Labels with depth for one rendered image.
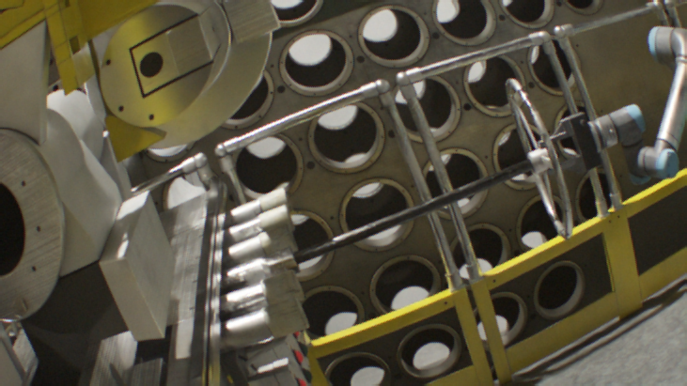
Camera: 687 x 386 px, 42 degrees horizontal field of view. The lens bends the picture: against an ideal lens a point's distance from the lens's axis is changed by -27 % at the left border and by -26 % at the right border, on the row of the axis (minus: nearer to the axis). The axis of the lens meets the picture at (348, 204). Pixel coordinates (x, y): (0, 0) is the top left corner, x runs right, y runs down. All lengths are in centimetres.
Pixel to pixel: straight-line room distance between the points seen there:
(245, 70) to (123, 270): 59
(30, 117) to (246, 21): 56
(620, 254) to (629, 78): 103
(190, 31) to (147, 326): 46
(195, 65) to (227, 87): 30
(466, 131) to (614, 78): 74
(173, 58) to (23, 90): 32
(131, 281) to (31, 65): 39
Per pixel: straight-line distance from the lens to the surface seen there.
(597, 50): 413
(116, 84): 171
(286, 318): 210
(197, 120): 198
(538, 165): 246
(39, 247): 150
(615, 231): 339
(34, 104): 155
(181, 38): 167
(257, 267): 244
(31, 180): 147
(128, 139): 173
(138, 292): 151
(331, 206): 404
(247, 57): 196
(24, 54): 155
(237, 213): 294
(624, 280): 346
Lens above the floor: 153
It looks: 14 degrees down
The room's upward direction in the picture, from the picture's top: 22 degrees counter-clockwise
